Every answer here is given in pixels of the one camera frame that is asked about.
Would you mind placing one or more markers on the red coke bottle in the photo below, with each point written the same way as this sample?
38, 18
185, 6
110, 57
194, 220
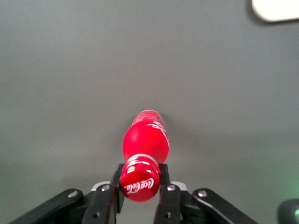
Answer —
144, 147

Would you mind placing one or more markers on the beige plastic tray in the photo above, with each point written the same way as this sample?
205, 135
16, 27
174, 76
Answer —
275, 10

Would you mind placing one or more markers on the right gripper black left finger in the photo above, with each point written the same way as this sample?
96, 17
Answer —
102, 205

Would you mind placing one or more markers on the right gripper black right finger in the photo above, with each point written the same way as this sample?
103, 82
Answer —
169, 205

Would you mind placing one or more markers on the dark grey table mat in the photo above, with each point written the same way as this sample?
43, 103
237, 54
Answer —
116, 58

